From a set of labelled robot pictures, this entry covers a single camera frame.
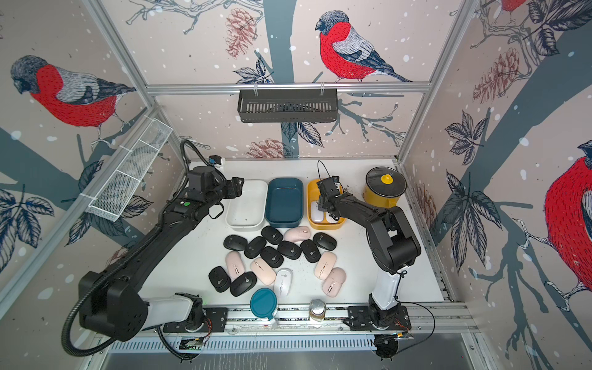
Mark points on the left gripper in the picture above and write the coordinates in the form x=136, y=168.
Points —
x=234, y=188

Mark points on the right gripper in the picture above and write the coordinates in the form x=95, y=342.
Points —
x=322, y=202

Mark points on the white mouse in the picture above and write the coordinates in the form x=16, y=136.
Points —
x=330, y=219
x=283, y=282
x=317, y=216

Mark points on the pink mouse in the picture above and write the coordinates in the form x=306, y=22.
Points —
x=235, y=265
x=297, y=235
x=325, y=265
x=333, y=283
x=263, y=271

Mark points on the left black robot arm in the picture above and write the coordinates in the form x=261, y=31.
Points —
x=109, y=301

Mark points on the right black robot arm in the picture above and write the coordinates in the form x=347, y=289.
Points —
x=391, y=239

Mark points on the yellow storage box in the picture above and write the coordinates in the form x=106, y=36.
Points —
x=312, y=195

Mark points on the white storage box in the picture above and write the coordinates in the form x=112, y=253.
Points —
x=247, y=212

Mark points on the teal storage box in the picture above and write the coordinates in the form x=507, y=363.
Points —
x=285, y=202

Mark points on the black mouse top right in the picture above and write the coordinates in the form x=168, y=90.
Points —
x=325, y=241

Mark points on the black mouse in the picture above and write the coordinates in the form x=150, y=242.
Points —
x=289, y=250
x=235, y=242
x=220, y=279
x=310, y=251
x=255, y=247
x=272, y=257
x=243, y=283
x=325, y=241
x=272, y=235

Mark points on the pink mouse top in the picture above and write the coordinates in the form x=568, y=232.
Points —
x=297, y=235

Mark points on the black mouse far left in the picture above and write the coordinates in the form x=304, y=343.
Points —
x=235, y=242

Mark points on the yellow pot with black lid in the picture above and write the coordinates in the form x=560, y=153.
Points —
x=384, y=186

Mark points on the black mouse top centre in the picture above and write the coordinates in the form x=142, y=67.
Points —
x=272, y=235

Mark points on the black mouse upper left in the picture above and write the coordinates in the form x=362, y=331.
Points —
x=255, y=247

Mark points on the black mouse bottom left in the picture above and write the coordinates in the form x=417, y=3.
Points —
x=220, y=279

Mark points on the black mouse bottom centre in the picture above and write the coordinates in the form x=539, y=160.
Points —
x=243, y=283

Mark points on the teal round lid container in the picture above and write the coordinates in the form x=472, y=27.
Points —
x=264, y=304

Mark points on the small glass jar silver lid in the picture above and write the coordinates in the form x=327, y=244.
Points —
x=317, y=310

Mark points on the black hanging wire basket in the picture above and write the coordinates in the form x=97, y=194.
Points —
x=288, y=106

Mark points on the white wire mesh shelf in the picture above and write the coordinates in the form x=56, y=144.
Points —
x=116, y=194

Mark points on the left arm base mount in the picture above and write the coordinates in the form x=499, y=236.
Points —
x=214, y=320

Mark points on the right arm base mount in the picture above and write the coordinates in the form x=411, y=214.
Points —
x=367, y=318

